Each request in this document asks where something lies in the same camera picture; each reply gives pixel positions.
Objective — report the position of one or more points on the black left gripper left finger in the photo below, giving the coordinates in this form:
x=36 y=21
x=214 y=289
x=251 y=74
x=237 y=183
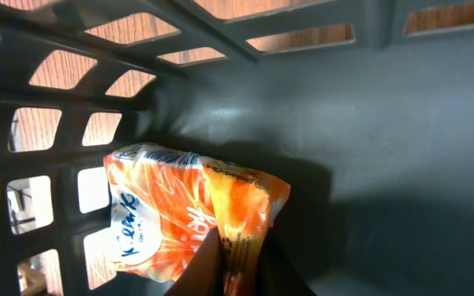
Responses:
x=203 y=275

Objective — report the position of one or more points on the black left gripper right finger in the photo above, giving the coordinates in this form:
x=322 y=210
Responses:
x=276 y=276

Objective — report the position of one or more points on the orange tissue packet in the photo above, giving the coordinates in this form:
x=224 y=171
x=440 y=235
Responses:
x=165 y=202

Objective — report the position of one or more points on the grey plastic mesh basket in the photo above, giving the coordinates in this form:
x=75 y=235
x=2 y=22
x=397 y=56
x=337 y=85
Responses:
x=373 y=129

